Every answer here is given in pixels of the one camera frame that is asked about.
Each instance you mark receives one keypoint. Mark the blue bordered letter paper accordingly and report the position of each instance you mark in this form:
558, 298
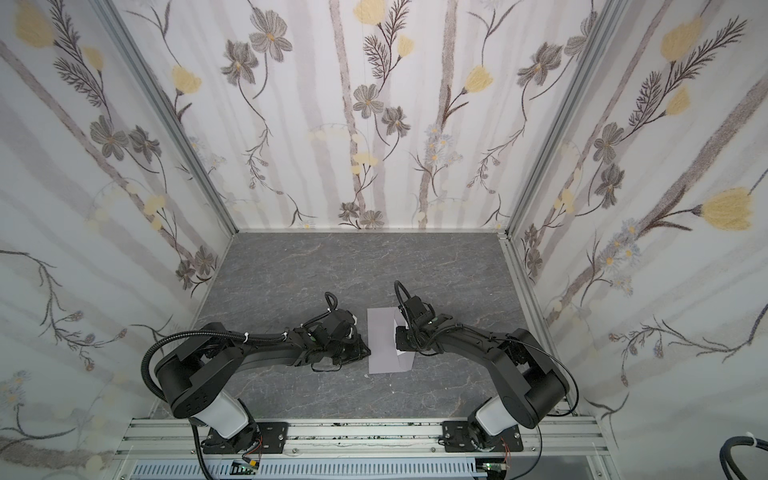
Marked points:
400, 335

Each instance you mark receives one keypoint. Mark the grey paper envelope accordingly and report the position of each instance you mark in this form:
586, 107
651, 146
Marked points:
385, 357

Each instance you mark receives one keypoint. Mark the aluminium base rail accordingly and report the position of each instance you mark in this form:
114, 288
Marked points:
419, 437

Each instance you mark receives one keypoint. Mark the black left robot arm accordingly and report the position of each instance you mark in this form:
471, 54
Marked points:
190, 370

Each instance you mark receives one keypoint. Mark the black cable bundle corner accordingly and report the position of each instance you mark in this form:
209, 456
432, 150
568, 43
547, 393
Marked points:
743, 457

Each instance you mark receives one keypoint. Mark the white slotted cable duct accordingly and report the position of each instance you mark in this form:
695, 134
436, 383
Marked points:
376, 468

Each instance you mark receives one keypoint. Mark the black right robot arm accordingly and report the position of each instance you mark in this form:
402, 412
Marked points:
529, 383

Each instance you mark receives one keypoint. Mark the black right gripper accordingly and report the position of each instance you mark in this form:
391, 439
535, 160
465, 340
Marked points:
411, 339

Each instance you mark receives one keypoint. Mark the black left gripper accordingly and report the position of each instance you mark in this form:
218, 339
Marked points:
351, 347

